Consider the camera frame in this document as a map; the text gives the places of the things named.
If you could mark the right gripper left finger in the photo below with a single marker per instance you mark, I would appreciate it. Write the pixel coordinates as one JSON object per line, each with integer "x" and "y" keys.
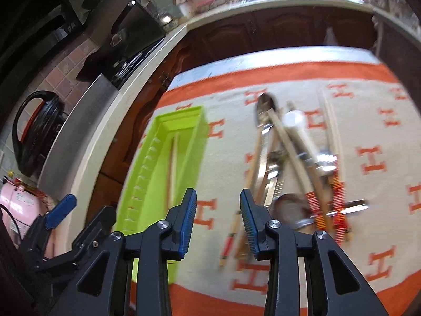
{"x": 163, "y": 241}

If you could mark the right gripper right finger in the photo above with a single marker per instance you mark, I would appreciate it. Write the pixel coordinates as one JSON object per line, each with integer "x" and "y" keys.
{"x": 271, "y": 240}

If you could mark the steel round soup spoon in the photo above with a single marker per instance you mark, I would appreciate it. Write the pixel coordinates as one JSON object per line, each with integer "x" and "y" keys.
{"x": 293, "y": 211}

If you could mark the white ceramic soup spoon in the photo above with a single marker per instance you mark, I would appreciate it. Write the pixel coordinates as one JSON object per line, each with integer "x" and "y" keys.
{"x": 294, "y": 122}

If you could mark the brown bamboo chopstick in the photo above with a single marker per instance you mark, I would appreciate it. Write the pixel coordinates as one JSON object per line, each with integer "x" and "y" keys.
{"x": 322, "y": 221}

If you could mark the pale red-banded chopstick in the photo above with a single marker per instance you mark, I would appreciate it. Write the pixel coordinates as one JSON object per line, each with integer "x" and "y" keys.
{"x": 337, "y": 181}

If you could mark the pink gas cylinder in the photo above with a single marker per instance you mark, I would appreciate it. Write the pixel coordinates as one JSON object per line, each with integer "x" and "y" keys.
{"x": 23, "y": 207}

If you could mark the lime green utensil tray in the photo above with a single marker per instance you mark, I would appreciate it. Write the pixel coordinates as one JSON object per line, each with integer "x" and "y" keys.
{"x": 143, "y": 198}

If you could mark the stainless steel counter panel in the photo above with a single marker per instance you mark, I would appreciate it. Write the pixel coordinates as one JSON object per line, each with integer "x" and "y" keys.
{"x": 69, "y": 146}

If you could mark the medium steel spoon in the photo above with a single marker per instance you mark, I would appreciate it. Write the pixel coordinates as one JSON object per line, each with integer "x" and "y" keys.
{"x": 275, "y": 168}

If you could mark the steel fork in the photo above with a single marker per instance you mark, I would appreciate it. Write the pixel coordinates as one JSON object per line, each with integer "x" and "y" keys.
{"x": 331, "y": 160}

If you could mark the large steel spoon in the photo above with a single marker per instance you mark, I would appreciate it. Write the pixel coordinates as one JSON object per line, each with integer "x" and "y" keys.
{"x": 264, "y": 104}

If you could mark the black gas stove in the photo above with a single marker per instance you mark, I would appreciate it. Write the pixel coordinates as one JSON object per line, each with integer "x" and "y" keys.
{"x": 126, "y": 33}

